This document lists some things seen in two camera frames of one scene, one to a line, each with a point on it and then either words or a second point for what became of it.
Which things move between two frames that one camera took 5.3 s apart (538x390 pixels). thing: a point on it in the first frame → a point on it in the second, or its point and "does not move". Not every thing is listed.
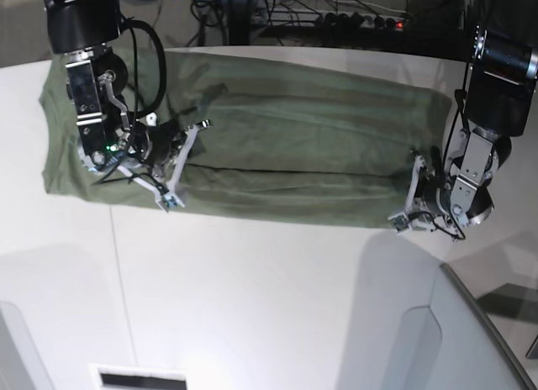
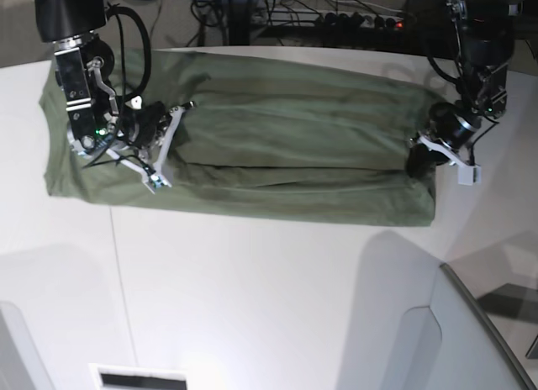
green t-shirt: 278,140 does not move
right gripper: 429,199 → 450,130
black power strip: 355,20 does not move
